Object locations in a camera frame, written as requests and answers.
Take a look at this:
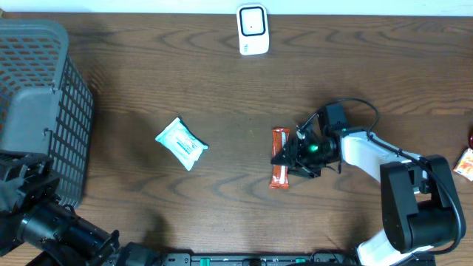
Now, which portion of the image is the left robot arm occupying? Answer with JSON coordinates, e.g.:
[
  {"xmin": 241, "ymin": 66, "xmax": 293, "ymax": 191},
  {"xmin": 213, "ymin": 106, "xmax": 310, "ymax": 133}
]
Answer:
[{"xmin": 1, "ymin": 153, "xmax": 163, "ymax": 265}]

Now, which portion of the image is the red Topps candy bar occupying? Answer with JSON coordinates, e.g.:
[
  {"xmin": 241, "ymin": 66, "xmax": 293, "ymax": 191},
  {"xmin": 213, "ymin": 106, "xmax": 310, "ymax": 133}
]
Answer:
[{"xmin": 269, "ymin": 128, "xmax": 290, "ymax": 189}]

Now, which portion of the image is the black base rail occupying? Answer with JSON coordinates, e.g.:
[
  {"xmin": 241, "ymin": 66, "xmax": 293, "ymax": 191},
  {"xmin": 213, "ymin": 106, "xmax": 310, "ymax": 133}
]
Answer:
[{"xmin": 157, "ymin": 251, "xmax": 359, "ymax": 266}]

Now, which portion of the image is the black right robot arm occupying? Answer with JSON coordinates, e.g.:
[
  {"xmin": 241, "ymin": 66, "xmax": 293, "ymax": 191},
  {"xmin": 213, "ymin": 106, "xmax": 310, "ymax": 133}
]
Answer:
[{"xmin": 270, "ymin": 100, "xmax": 466, "ymax": 265}]

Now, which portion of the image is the grey plastic mesh basket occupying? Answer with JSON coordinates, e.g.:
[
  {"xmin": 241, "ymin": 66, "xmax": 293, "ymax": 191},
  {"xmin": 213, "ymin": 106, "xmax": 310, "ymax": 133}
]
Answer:
[{"xmin": 1, "ymin": 19, "xmax": 94, "ymax": 207}]

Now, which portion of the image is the teal wet wipes packet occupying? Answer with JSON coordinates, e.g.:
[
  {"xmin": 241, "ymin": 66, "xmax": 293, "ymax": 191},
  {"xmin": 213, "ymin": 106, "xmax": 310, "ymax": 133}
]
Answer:
[{"xmin": 155, "ymin": 117, "xmax": 208, "ymax": 171}]

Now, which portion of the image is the green lidded white jar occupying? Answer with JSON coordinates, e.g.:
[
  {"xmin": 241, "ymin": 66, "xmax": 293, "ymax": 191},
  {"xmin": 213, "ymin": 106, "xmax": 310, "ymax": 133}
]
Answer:
[{"xmin": 468, "ymin": 129, "xmax": 473, "ymax": 149}]

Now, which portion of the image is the orange Kleenex tissue pack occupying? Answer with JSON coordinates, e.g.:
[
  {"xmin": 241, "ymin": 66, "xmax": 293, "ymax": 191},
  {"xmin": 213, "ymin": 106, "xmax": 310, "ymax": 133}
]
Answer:
[{"xmin": 453, "ymin": 148, "xmax": 473, "ymax": 181}]

